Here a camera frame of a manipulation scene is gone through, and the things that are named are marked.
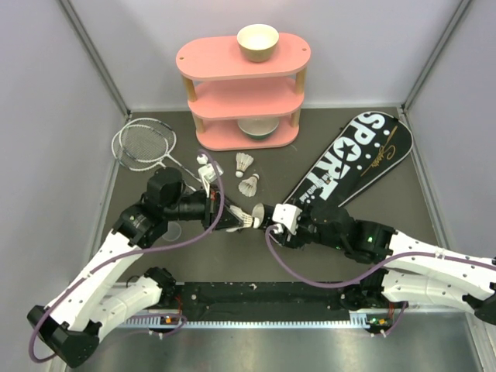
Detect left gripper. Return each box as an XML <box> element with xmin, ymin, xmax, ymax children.
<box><xmin>164</xmin><ymin>184</ymin><xmax>243</xmax><ymax>233</ymax></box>

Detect white shuttlecock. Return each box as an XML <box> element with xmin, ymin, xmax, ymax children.
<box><xmin>235</xmin><ymin>153</ymin><xmax>254</xmax><ymax>178</ymax></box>
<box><xmin>226</xmin><ymin>205</ymin><xmax>261</xmax><ymax>233</ymax></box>
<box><xmin>238</xmin><ymin>174</ymin><xmax>260</xmax><ymax>198</ymax></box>

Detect black shuttlecock tube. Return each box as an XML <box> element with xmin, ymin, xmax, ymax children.
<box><xmin>252</xmin><ymin>203</ymin><xmax>274</xmax><ymax>230</ymax></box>

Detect white shuttlecock top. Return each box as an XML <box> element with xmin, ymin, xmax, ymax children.
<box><xmin>235</xmin><ymin>153</ymin><xmax>254</xmax><ymax>178</ymax></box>

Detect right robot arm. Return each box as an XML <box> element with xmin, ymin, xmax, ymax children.
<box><xmin>256</xmin><ymin>203</ymin><xmax>495</xmax><ymax>324</ymax></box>

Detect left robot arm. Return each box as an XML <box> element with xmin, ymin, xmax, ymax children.
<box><xmin>27</xmin><ymin>163</ymin><xmax>241</xmax><ymax>368</ymax></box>

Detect badminton racket upper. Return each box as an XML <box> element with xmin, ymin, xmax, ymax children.
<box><xmin>120</xmin><ymin>118</ymin><xmax>202</xmax><ymax>187</ymax></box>

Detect badminton racket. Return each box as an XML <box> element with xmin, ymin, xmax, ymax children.
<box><xmin>120</xmin><ymin>118</ymin><xmax>202</xmax><ymax>187</ymax></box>
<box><xmin>111</xmin><ymin>124</ymin><xmax>195</xmax><ymax>193</ymax></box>

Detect badminton racket lower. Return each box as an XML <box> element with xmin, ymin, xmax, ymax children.
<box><xmin>111</xmin><ymin>124</ymin><xmax>195</xmax><ymax>193</ymax></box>

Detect clear tube lid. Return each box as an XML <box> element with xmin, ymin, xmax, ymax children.
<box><xmin>162</xmin><ymin>221</ymin><xmax>182</xmax><ymax>242</ymax></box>

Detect green bowl on bottom shelf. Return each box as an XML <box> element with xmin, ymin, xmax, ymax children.
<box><xmin>237</xmin><ymin>117</ymin><xmax>280</xmax><ymax>140</ymax></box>

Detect black racket bag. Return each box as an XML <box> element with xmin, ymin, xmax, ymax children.
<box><xmin>284</xmin><ymin>111</ymin><xmax>413</xmax><ymax>208</ymax></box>

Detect pink three-tier shelf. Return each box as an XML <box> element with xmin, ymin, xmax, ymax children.
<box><xmin>176</xmin><ymin>33</ymin><xmax>312</xmax><ymax>151</ymax></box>

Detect cream bowl on top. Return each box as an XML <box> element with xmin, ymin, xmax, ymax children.
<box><xmin>236</xmin><ymin>24</ymin><xmax>279</xmax><ymax>63</ymax></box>

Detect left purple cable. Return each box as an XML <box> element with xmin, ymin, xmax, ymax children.
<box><xmin>29</xmin><ymin>149</ymin><xmax>226</xmax><ymax>363</ymax></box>

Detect purple cable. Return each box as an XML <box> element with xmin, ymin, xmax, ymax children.
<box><xmin>265</xmin><ymin>224</ymin><xmax>496</xmax><ymax>288</ymax></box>
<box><xmin>29</xmin><ymin>149</ymin><xmax>226</xmax><ymax>363</ymax></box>

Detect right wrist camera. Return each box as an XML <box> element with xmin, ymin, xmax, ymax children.
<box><xmin>272</xmin><ymin>204</ymin><xmax>302</xmax><ymax>235</ymax></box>

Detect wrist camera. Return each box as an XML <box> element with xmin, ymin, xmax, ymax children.
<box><xmin>196</xmin><ymin>154</ymin><xmax>218</xmax><ymax>184</ymax></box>
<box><xmin>272</xmin><ymin>204</ymin><xmax>302</xmax><ymax>235</ymax></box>

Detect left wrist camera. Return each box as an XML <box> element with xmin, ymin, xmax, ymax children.
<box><xmin>196</xmin><ymin>154</ymin><xmax>218</xmax><ymax>184</ymax></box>

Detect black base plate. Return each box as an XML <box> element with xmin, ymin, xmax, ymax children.
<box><xmin>131</xmin><ymin>281</ymin><xmax>392</xmax><ymax>322</ymax></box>

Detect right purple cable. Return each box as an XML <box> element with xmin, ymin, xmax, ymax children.
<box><xmin>265</xmin><ymin>224</ymin><xmax>496</xmax><ymax>288</ymax></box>

